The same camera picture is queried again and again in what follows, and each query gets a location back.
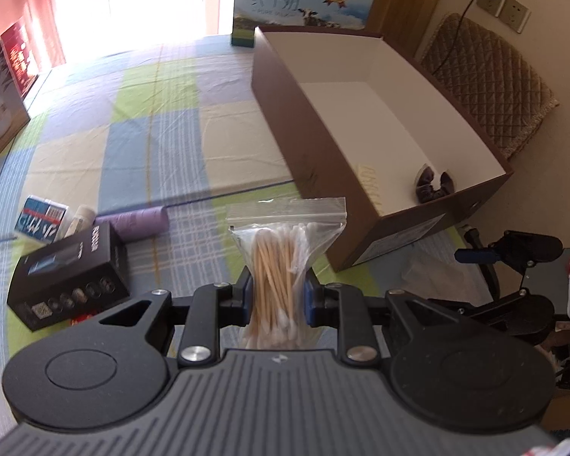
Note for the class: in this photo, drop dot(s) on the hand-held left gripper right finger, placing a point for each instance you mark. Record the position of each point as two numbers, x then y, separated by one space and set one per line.
308 304

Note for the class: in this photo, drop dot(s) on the empty wall socket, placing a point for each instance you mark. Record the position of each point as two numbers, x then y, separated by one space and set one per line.
514 13

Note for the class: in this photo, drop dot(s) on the wooden wardrobe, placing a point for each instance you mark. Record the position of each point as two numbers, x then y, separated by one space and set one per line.
408 0

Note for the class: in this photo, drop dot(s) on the plaid cloth covered desktop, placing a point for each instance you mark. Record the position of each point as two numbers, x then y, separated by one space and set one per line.
171 118

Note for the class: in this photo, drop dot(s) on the red gift box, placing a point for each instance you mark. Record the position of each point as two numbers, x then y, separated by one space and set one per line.
21 57

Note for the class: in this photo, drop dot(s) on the quilted brown chair cushion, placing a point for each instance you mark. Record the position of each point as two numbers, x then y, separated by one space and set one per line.
484 80

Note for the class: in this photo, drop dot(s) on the black product box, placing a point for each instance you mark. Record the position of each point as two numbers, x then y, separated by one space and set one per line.
66 270

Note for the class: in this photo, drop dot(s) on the cotton swabs plastic bag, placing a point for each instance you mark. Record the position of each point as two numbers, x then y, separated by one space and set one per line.
275 256

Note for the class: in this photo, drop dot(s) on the red snack packet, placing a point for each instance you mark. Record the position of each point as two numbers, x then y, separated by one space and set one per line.
83 318

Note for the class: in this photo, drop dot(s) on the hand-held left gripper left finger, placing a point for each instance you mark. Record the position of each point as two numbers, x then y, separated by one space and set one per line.
247 299

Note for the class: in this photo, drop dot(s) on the brown cardboard box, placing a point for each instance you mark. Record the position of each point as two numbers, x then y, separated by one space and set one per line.
289 123

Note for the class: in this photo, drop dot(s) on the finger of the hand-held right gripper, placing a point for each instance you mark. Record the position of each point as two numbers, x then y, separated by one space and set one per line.
475 308
527 247

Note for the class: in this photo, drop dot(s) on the small green box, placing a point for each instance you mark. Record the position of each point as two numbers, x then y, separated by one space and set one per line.
243 38

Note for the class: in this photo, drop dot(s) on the pink curtain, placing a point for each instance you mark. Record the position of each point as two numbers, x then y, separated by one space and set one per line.
28 0

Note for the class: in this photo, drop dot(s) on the dark hair scrunchie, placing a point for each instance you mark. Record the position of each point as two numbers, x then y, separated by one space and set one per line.
427 190

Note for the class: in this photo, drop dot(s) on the small white tube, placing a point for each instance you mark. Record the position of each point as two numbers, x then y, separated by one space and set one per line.
80 218

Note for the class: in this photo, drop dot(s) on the purple tube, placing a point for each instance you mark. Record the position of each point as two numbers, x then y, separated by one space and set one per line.
137 223

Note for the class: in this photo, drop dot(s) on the blue white tissue packet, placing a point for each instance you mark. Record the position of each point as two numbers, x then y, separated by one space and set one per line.
38 218

